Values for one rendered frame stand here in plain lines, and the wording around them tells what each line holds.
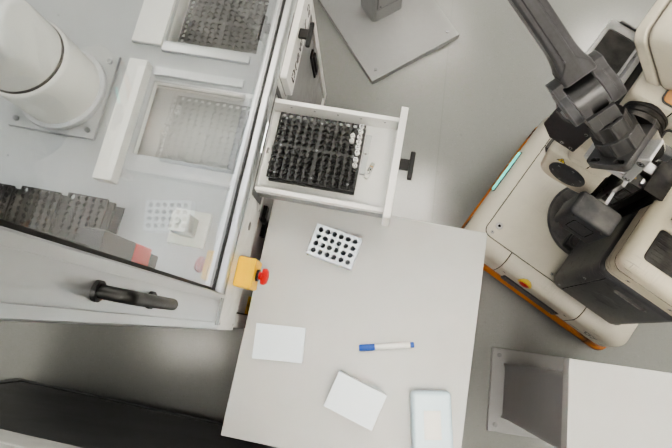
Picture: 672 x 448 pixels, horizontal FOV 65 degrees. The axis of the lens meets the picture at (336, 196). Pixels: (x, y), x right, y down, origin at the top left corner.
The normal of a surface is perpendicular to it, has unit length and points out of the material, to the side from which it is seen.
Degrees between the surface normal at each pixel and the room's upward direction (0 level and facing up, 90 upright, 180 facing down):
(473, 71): 0
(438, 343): 0
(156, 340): 0
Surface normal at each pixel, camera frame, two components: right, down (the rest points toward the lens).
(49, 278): 0.98, 0.17
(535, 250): -0.04, -0.25
